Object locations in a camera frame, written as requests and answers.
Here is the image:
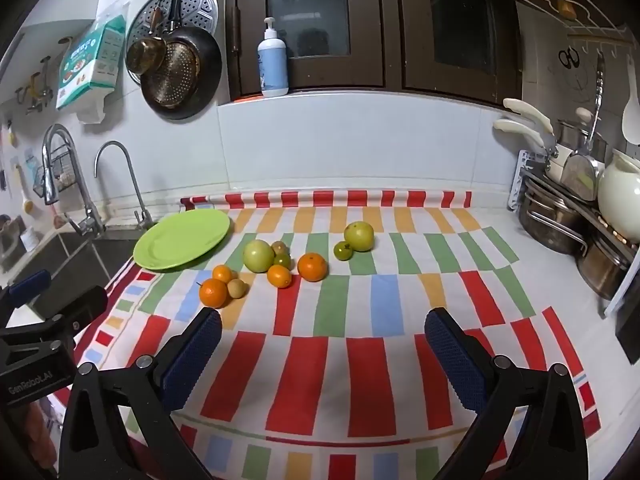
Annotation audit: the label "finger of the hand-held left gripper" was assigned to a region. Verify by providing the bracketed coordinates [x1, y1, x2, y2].
[0, 285, 109, 356]
[0, 269, 53, 312]

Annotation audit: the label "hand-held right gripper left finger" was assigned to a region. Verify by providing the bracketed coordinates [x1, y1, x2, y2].
[59, 306, 223, 480]

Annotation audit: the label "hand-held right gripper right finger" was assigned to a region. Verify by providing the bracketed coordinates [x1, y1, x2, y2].
[424, 307, 586, 480]

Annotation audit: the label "medium orange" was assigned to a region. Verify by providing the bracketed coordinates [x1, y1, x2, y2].
[267, 265, 293, 289]
[199, 278, 230, 309]

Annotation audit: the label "green plate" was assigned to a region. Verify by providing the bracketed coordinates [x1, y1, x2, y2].
[133, 208, 232, 272]

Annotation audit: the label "large orange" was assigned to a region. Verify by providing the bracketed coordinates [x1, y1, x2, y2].
[297, 252, 329, 282]

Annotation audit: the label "person's left hand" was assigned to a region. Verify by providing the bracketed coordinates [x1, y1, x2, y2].
[20, 401, 59, 472]

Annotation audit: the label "striped colourful tablecloth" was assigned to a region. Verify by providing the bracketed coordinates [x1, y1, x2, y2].
[50, 190, 601, 480]

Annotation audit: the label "large green fruit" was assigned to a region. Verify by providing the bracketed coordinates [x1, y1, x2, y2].
[243, 239, 276, 274]

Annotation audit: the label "chrome pull-down faucet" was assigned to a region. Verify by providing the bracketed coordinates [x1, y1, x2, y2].
[41, 124, 106, 238]

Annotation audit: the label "chrome gooseneck faucet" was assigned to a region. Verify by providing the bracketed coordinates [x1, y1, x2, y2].
[94, 141, 153, 226]

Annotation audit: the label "large yellow-green fruit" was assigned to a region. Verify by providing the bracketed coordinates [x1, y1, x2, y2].
[343, 221, 375, 253]

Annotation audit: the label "large steel pot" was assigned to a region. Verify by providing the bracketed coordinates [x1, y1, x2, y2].
[518, 175, 591, 256]

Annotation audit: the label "white dish rack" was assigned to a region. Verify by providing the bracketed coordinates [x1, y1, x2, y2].
[507, 149, 531, 211]

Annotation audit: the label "steel spatula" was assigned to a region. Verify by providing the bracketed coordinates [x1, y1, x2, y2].
[560, 52, 607, 202]

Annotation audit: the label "white ceramic jug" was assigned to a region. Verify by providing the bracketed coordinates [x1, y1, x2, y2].
[597, 149, 640, 243]

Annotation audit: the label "green white paper package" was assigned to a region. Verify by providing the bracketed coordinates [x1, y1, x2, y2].
[55, 14, 127, 111]

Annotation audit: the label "brass strainer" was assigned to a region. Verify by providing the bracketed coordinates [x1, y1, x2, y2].
[147, 40, 201, 110]

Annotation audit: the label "copper strainer ladle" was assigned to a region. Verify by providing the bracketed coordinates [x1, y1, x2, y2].
[125, 6, 168, 75]

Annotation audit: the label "black frying pan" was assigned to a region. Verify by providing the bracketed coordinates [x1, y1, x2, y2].
[140, 0, 223, 121]

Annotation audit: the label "white spoon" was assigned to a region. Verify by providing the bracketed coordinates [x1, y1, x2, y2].
[621, 55, 640, 143]

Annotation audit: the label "white blue pump bottle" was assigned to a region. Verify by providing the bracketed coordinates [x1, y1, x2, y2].
[257, 16, 290, 98]

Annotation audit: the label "dark brown window sash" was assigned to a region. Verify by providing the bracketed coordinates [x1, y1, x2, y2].
[225, 0, 401, 102]
[395, 0, 523, 108]

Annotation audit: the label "black wire basket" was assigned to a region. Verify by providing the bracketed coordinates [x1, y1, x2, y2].
[32, 144, 71, 193]

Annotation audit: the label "brass wall hooks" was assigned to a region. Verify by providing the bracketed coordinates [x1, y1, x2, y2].
[15, 57, 53, 116]

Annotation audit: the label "white wire rack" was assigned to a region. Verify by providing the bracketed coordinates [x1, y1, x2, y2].
[510, 0, 633, 37]

